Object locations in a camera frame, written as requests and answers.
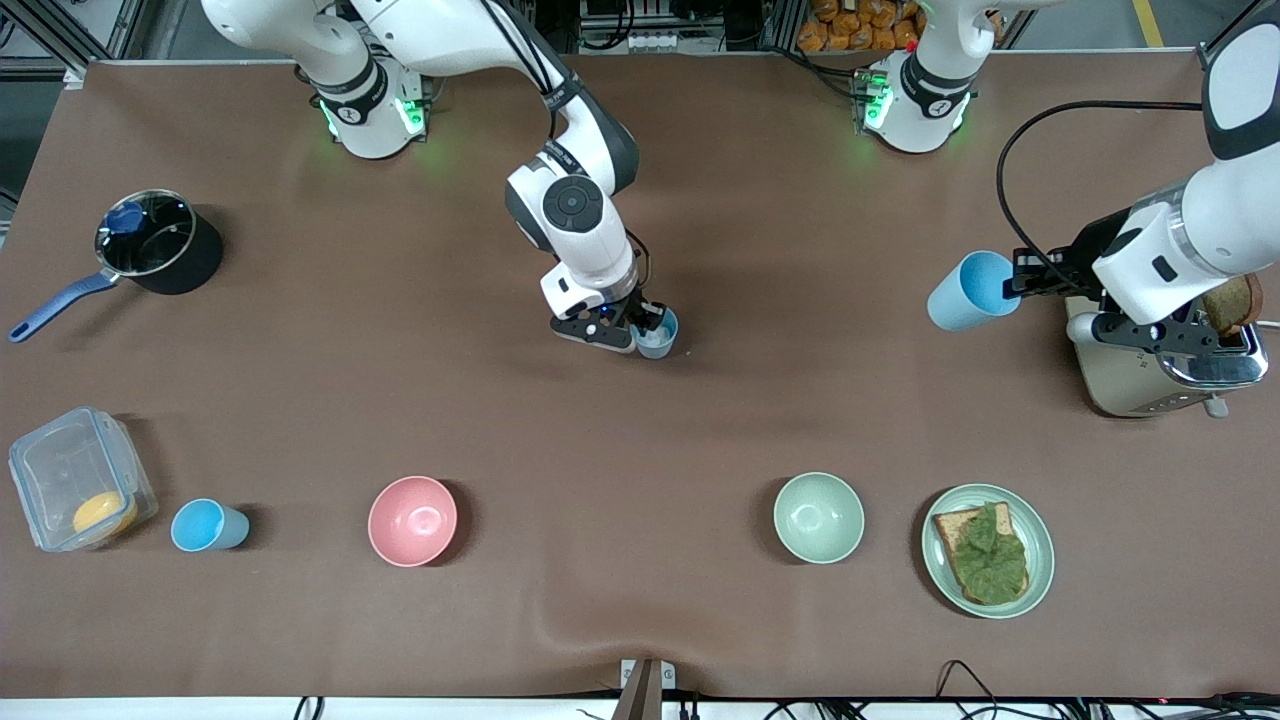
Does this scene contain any blue cup with tissue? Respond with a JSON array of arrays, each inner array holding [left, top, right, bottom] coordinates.
[[636, 308, 680, 360]]

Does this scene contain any beige and chrome toaster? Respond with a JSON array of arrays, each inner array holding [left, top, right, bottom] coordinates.
[[1064, 295, 1271, 419]]

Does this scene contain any brown table cloth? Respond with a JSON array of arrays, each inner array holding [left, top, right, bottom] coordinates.
[[0, 55, 1280, 701]]

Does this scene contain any brown toast slice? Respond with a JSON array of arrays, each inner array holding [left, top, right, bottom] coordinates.
[[1200, 272, 1264, 338]]

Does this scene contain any bread slice under lettuce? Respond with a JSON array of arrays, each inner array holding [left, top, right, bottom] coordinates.
[[932, 502, 1031, 607]]

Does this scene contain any green bowl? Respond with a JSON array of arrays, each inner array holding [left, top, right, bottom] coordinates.
[[772, 471, 866, 565]]

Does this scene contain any green plate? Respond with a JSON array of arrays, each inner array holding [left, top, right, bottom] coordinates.
[[921, 483, 1056, 620]]

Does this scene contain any green lettuce leaf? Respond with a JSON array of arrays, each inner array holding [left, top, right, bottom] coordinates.
[[950, 503, 1029, 606]]

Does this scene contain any bag of orange buns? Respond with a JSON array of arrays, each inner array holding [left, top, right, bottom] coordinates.
[[797, 0, 921, 53]]

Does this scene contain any pink bowl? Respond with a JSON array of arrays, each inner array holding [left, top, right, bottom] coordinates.
[[367, 475, 459, 568]]

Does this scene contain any yellow round food piece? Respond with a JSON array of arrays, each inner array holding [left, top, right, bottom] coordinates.
[[72, 490, 139, 536]]

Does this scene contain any clear plastic food container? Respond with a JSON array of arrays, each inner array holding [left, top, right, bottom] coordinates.
[[8, 405, 159, 553]]

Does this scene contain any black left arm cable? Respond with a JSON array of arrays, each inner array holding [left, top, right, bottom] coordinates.
[[996, 100, 1206, 279]]

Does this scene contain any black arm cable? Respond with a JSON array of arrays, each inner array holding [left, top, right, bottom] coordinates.
[[480, 0, 563, 141], [996, 100, 1206, 279]]

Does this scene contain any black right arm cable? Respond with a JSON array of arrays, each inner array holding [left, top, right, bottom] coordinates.
[[480, 0, 563, 141]]

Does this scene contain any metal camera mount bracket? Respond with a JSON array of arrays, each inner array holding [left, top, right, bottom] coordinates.
[[612, 658, 678, 720]]

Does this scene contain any thin black cable loop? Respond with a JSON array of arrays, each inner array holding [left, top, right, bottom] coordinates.
[[935, 660, 1001, 720]]

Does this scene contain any black saucepan with blue handle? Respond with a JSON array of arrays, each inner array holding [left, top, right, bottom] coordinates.
[[8, 188, 224, 344]]

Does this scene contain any aluminium frame profile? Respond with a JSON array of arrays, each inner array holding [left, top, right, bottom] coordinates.
[[0, 0, 151, 83]]

